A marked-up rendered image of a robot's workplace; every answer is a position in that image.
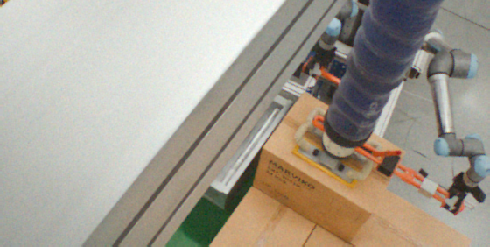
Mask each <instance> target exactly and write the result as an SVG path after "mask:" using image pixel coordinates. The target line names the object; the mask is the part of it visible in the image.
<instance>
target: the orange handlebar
mask: <svg viewBox="0 0 490 247"><path fill-rule="evenodd" d="M321 75H322V76H323V77H325V78H326V79H328V80H330V81H332V82H334V83H336V84H337V85H339V82H340V80H339V79H338V78H336V77H334V76H332V75H331V74H328V73H327V72H325V71H324V70H321ZM317 120H319V121H320V122H322V123H323V120H324V118H323V117H322V116H315V117H314V118H313V119H312V120H311V122H312V124H313V125H314V126H315V127H317V128H319V129H320V130H322V131H323V132H325V131H324V128H323V125H321V124H319V123H317ZM362 146H363V147H365V148H367V149H368V150H370V151H371V152H373V153H374V152H379V151H378V150H376V149H375V148H374V147H372V146H370V145H368V144H366V143H364V144H363V145H362ZM355 150H356V151H357V152H358V153H360V154H361V155H363V156H365V157H366V158H368V159H370V160H372V161H374V162H375V163H376V164H377V165H378V163H379V162H380V160H379V159H377V158H376V157H374V156H373V155H371V154H369V153H367V152H365V151H363V150H362V149H361V148H360V147H356V148H355ZM398 168H399V169H401V170H403V171H404V174H402V173H401V172H399V171H397V170H395V172H394V174H395V175H397V176H398V177H400V178H401V180H402V181H405V182H407V183H408V184H411V185H413V186H415V187H417V188H418V189H419V188H420V186H421V185H420V184H419V183H418V182H416V181H414V180H413V179H414V178H416V179H418V180H420V181H421V182H423V181H424V178H423V177H421V175H419V174H417V172H416V171H413V170H412V169H410V168H409V167H408V168H407V167H405V166H403V165H402V164H399V166H398ZM435 191H437V192H439V193H441V195H444V196H446V195H448V193H447V192H445V191H444V190H443V189H442V188H440V187H437V188H436V190H435ZM432 198H434V199H436V200H439V201H440V202H442V203H443V202H444V201H445V198H443V197H440V196H439V195H437V194H435V193H434V194H433V196H432Z"/></svg>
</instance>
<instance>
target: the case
mask: <svg viewBox="0 0 490 247"><path fill-rule="evenodd" d="M314 108H321V109H322V110H324V111H325V112H326V110H327V109H328V106H327V105H325V104H323V103H322V102H320V101H318V100H316V98H315V97H313V96H311V95H309V94H307V93H305V92H303V93H302V94H301V96H300V97H299V98H298V99H297V101H296V103H295V104H294V105H293V107H292V108H291V109H290V111H289V112H288V114H287V115H286V116H285V118H284V119H283V121H282V122H281V123H280V124H279V125H278V127H277V128H276V130H275V131H274V132H273V134H272V135H271V136H270V138H269V140H268V142H267V143H266V145H265V146H264V147H263V149H262V155H260V158H259V161H258V165H257V168H256V171H255V178H254V181H253V184H254V185H256V186H257V187H259V188H261V189H262V190H263V191H265V192H266V193H268V194H270V195H271V196H273V197H275V198H276V199H278V200H279V201H281V202H283V203H285V205H287V206H288V207H290V208H292V209H294V210H295V211H297V212H298V213H300V214H302V215H304V216H306V217H307V218H309V219H311V220H312V221H314V222H315V223H316V224H318V225H320V226H321V227H324V228H326V229H328V230H329V231H330V232H332V233H333V234H334V235H335V236H338V237H341V238H342V239H344V240H345V241H347V242H348V243H349V242H350V241H351V240H352V239H353V237H354V236H355V234H356V233H357V232H358V231H359V229H360V228H361V226H362V225H363V224H364V223H365V221H366V220H367V219H368V218H369V217H370V216H371V214H372V213H373V211H374V210H375V208H376V206H377V204H378V202H379V200H380V199H381V197H382V195H383V193H384V191H385V189H386V188H387V186H388V184H389V182H390V181H391V179H392V177H393V175H394V174H393V175H392V176H391V178H390V177H387V176H386V175H385V174H383V173H381V172H379V171H377V170H376V169H377V168H376V166H377V164H376V163H375V162H373V169H372V171H371V173H370V174H369V176H368V177H367V178H366V179H365V180H360V181H358V182H357V184H356V186H355V187H354V189H353V190H352V189H350V188H349V187H346V186H345V185H343V184H341V183H340V182H339V181H337V180H336V179H334V178H333V177H331V176H330V175H328V174H326V173H324V172H321V171H320V170H319V169H317V168H315V167H314V166H311V165H310V164H308V163H306V162H305V161H303V160H302V159H300V158H299V157H297V156H295V155H294V154H292V153H291V151H292V150H293V149H294V147H295V146H296V141H295V139H294V137H295V136H294V135H295V133H296V131H297V129H298V127H299V126H300V125H301V124H304V123H305V122H306V118H307V115H308V114H309V112H310V111H311V110H312V109H314ZM304 138H306V139H308V140H309V141H311V142H313V143H314V144H315V145H317V146H319V147H321V148H322V146H321V138H319V137H317V136H315V135H313V134H312V133H310V132H309V131H307V132H306V133H305V134H304ZM369 139H371V140H374V141H376V142H378V143H379V144H381V148H382V150H381V152H385V151H386V150H391V151H394V150H400V151H401V152H402V153H401V154H400V155H398V156H400V157H401V159H403V156H404V154H405V152H406V151H404V150H402V149H401V148H399V147H397V146H396V145H394V144H392V143H390V142H388V141H386V140H384V139H383V138H381V137H380V136H378V135H376V134H374V133H373V132H372V134H371V136H370V138H369ZM342 160H343V161H344V162H346V163H348V165H350V166H352V167H353V168H355V169H356V170H358V171H361V170H362V169H363V167H364V165H363V164H362V163H360V162H359V161H357V160H355V159H354V158H352V157H350V158H349V159H342Z"/></svg>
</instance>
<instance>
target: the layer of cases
mask: <svg viewBox="0 0 490 247"><path fill-rule="evenodd" d="M471 240H472V239H471V238H469V236H465V235H464V234H462V233H460V232H459V231H456V230H455V229H453V228H452V227H451V226H449V225H446V224H445V223H443V222H440V220H438V219H437V218H434V217H433V216H431V215H429V214H427V212H425V211H422V210H421V209H419V208H417V207H416V206H414V205H412V203H410V202H406V201H405V200H404V199H402V198H401V197H399V196H397V195H396V194H394V193H391V192H389V191H388V190H386V189H385V191H384V193H383V195H382V197H381V199H380V200H379V202H378V204H377V206H376V208H375V209H374V211H373V213H372V214H371V216H370V217H369V218H368V219H367V220H366V221H365V223H364V224H363V225H362V226H361V228H360V229H359V231H358V232H357V233H356V234H355V236H354V237H353V239H352V240H351V241H350V242H349V243H348V242H347V241H345V240H344V239H342V238H341V237H338V236H335V235H334V234H333V233H332V232H330V231H329V230H328V229H326V228H324V227H321V226H320V225H318V224H316V223H315V222H314V221H312V220H311V219H309V218H307V217H306V216H304V215H302V214H300V213H298V212H297V211H295V210H294V209H292V208H290V207H288V206H287V205H285V203H283V202H281V201H279V200H278V199H276V198H275V197H273V196H271V195H270V194H268V193H266V192H265V191H263V190H262V189H261V188H259V187H257V186H256V185H254V184H253V186H252V187H251V188H250V189H249V191H248V192H247V193H246V195H245V196H244V198H243V199H242V200H241V202H240V204H239V205H238V207H237V208H236V210H235V211H234V213H233V214H232V215H231V216H230V218H229V219H228V221H227V222H226V224H225V225H224V227H223V228H222V230H221V231H220V232H219V233H218V235H217V236H216V238H215V239H214V240H213V242H212V243H211V245H210V246H209V247H469V245H470V242H471Z"/></svg>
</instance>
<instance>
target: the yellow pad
mask: <svg viewBox="0 0 490 247"><path fill-rule="evenodd" d="M303 138H304V137H303ZM304 140H306V141H307V142H308V144H309V145H310V149H309V151H308V152H304V151H303V150H302V149H301V148H300V147H299V146H298V144H296V146H295V147H294V149H293V150H292V151H291V153H292V154H294V155H295V156H297V157H299V158H300V159H302V160H303V161H305V162H306V163H308V164H310V165H311V166H314V167H315V168H317V169H319V170H320V171H321V172H324V173H326V174H328V175H330V176H331V177H333V178H334V179H336V180H337V181H339V182H340V183H341V184H343V185H345V186H346V187H349V188H350V189H352V190H353V189H354V187H355V186H356V184H357V182H358V180H353V179H348V178H347V177H346V175H347V171H348V170H355V171H356V172H357V171H358V170H356V169H355V168H353V167H352V166H350V165H349V164H348V163H346V162H344V161H343V160H340V159H339V160H338V162H337V163H336V165H335V167H334V168H333V169H332V168H331V167H329V166H327V165H325V164H324V163H322V162H321V163H320V162H319V157H320V156H321V154H322V153H323V151H324V150H323V149H322V148H321V147H319V146H317V145H315V144H314V143H313V142H311V141H309V140H308V139H306V138H304ZM358 172H359V171H358Z"/></svg>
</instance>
